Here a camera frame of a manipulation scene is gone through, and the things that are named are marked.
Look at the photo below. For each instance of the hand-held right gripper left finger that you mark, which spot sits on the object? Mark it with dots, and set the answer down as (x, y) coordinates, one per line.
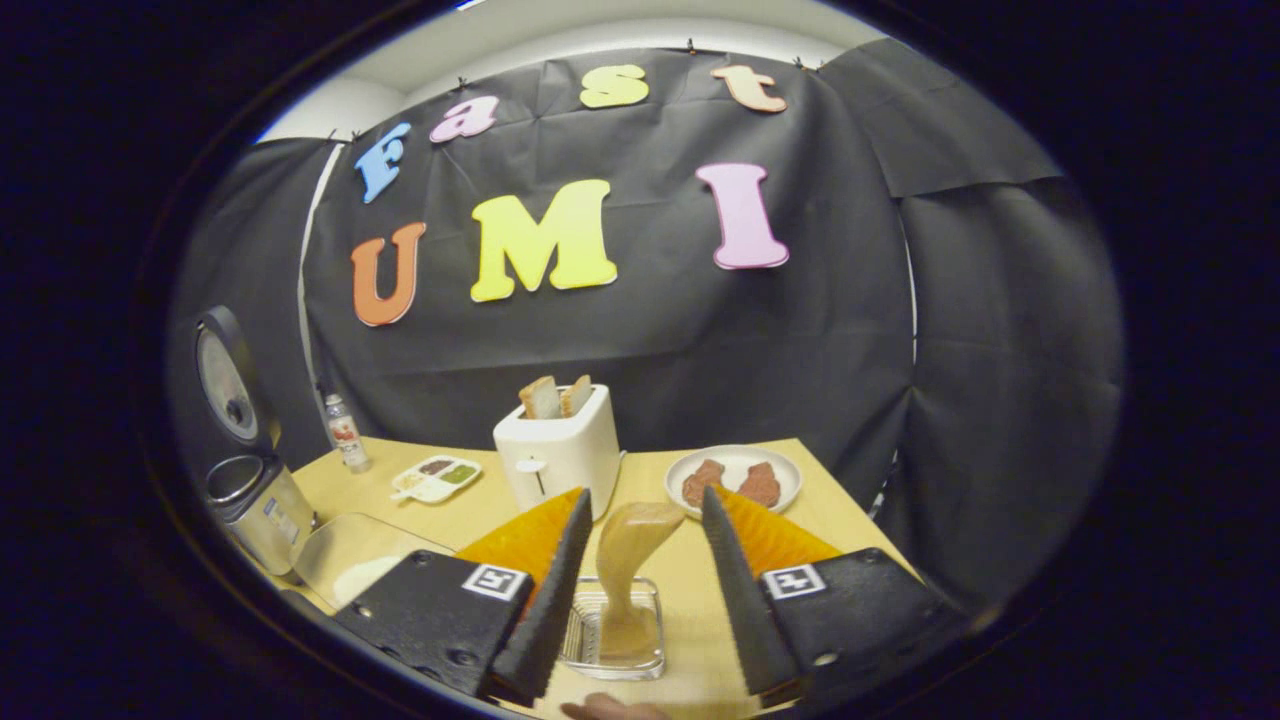
(555, 600)

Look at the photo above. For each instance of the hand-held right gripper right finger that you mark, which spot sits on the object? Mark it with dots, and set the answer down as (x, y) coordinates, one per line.
(740, 590)

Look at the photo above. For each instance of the clear chopstick holder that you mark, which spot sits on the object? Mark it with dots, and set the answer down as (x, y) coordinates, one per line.
(585, 625)

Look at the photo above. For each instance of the wooden spoon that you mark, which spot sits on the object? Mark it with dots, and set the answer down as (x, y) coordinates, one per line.
(625, 560)

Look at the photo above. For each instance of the dark lidded silver rice cooker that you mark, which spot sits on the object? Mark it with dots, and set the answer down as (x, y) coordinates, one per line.
(265, 515)

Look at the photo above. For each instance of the brown meat piece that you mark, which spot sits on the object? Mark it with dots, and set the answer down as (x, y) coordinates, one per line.
(702, 482)
(760, 484)

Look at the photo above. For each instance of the white round plate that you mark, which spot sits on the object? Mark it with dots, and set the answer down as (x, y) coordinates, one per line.
(735, 455)

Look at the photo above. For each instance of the white toaster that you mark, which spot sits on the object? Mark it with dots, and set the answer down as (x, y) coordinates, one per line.
(560, 455)

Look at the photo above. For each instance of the white divided sauce dish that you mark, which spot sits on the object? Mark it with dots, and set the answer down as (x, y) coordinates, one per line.
(435, 480)

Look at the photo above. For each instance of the toast slice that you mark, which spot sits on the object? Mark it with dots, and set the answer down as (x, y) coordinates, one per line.
(540, 398)
(577, 395)

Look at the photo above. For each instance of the clear plastic food container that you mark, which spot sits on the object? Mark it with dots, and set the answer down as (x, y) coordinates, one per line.
(360, 540)

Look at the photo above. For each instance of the small red label bottle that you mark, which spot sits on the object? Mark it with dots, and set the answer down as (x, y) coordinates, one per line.
(347, 435)

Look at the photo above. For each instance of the black backdrop cloth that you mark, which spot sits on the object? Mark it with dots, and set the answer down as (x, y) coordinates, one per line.
(650, 340)

